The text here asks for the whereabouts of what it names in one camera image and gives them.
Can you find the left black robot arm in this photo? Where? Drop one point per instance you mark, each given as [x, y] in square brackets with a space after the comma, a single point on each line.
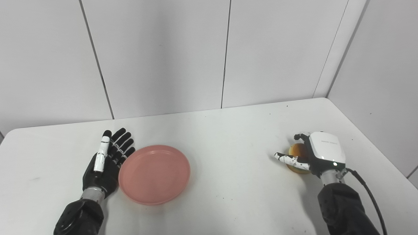
[81, 215]

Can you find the pink round plate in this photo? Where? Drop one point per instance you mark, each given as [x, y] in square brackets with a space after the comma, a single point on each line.
[154, 175]

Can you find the toy hamburger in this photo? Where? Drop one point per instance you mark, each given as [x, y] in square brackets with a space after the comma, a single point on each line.
[297, 153]

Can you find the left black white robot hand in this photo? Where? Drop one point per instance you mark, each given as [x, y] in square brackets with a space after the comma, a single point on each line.
[104, 163]

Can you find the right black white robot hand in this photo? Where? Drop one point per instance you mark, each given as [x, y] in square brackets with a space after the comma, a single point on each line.
[321, 153]

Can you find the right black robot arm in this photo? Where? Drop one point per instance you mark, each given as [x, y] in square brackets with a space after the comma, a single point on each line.
[343, 209]

